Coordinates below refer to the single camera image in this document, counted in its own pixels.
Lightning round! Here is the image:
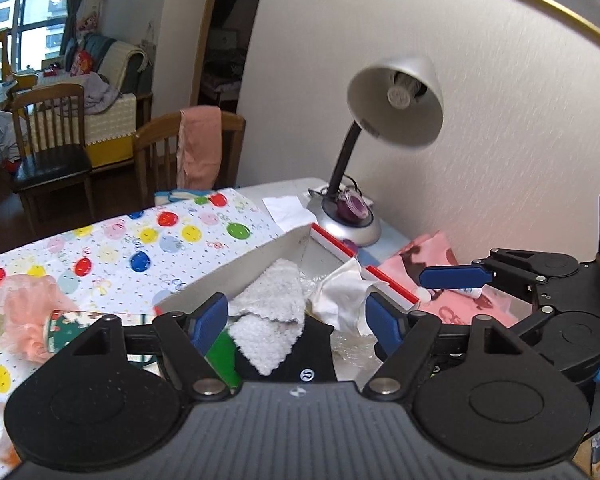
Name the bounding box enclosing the pink cloth on chair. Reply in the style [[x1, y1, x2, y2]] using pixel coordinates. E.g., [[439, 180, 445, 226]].
[[176, 106, 224, 191]]

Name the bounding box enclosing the pink printed cloth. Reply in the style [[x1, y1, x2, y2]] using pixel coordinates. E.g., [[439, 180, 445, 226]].
[[380, 230, 537, 332]]

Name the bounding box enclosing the white tissue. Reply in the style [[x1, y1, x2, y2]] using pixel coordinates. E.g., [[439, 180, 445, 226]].
[[307, 259, 389, 337]]

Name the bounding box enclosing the black sock with logo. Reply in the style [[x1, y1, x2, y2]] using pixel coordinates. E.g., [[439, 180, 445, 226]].
[[235, 312, 339, 384]]

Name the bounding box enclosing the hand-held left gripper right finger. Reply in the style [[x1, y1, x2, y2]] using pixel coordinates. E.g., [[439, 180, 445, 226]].
[[362, 291, 542, 402]]

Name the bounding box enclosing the purple jar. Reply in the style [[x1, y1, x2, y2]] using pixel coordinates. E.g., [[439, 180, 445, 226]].
[[335, 185, 372, 224]]

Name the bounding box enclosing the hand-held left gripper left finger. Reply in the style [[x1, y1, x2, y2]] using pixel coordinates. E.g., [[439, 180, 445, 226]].
[[45, 292, 231, 402]]

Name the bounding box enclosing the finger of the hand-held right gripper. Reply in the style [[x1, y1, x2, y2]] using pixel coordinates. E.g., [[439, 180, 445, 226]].
[[418, 247, 549, 307], [507, 306, 563, 346]]

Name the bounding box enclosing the wooden chair with pink cloth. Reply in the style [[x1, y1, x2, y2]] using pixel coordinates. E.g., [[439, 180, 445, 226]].
[[132, 109, 247, 209]]

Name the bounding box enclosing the white fluffy towel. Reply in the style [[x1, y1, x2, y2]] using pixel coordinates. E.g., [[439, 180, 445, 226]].
[[227, 258, 309, 377]]

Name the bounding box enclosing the white storage box red rim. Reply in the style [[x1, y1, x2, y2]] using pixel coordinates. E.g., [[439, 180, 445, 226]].
[[155, 222, 423, 392]]

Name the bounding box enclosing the sofa with cream cover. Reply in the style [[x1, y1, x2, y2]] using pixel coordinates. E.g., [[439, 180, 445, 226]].
[[32, 34, 154, 169]]

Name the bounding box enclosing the pink mesh sponge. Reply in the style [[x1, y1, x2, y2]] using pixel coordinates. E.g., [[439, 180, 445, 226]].
[[0, 274, 82, 364]]

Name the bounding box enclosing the lilac garment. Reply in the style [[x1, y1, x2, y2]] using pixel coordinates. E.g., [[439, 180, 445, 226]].
[[82, 72, 124, 114]]

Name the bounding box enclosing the silver desk lamp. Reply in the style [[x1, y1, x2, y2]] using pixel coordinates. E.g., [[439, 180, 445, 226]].
[[307, 56, 444, 248]]

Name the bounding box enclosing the white paper sheet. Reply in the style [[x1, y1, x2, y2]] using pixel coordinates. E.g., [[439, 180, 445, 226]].
[[262, 195, 317, 234]]

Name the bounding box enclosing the wooden chair black seat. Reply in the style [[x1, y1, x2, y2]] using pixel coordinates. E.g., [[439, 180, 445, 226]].
[[10, 82, 97, 224]]

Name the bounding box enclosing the window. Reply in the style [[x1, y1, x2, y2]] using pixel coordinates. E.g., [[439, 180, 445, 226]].
[[0, 0, 74, 82]]

